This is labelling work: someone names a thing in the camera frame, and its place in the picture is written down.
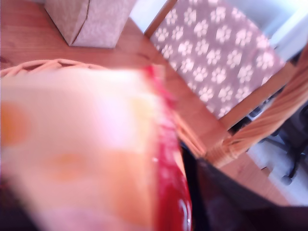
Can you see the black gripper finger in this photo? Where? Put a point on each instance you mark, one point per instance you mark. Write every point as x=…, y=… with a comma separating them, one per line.
x=216, y=197

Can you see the white bag with red logo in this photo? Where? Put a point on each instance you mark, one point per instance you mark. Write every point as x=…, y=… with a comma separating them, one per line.
x=84, y=144

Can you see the beige leaf print tissue box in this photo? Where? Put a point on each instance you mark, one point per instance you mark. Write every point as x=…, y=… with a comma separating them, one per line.
x=96, y=24

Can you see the black office chair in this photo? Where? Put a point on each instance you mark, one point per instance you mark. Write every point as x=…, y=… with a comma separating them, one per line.
x=296, y=144

